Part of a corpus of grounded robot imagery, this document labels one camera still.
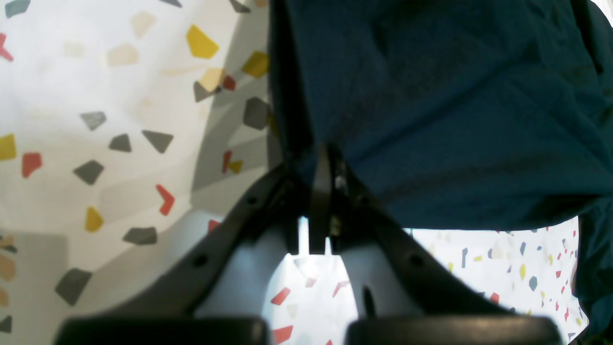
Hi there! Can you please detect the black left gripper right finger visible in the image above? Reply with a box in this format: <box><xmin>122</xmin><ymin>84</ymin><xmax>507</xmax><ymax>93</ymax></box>
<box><xmin>330</xmin><ymin>148</ymin><xmax>562</xmax><ymax>345</ymax></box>

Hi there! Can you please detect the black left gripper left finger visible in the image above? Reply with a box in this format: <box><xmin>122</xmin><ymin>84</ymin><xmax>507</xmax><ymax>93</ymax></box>
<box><xmin>55</xmin><ymin>149</ymin><xmax>331</xmax><ymax>345</ymax></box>

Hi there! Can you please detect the black t-shirt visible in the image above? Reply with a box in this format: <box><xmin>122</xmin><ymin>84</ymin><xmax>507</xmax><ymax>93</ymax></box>
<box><xmin>269</xmin><ymin>0</ymin><xmax>613</xmax><ymax>339</ymax></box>

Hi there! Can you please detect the terrazzo patterned tablecloth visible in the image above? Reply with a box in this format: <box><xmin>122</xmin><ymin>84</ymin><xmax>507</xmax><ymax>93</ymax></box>
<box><xmin>1</xmin><ymin>0</ymin><xmax>612</xmax><ymax>345</ymax></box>

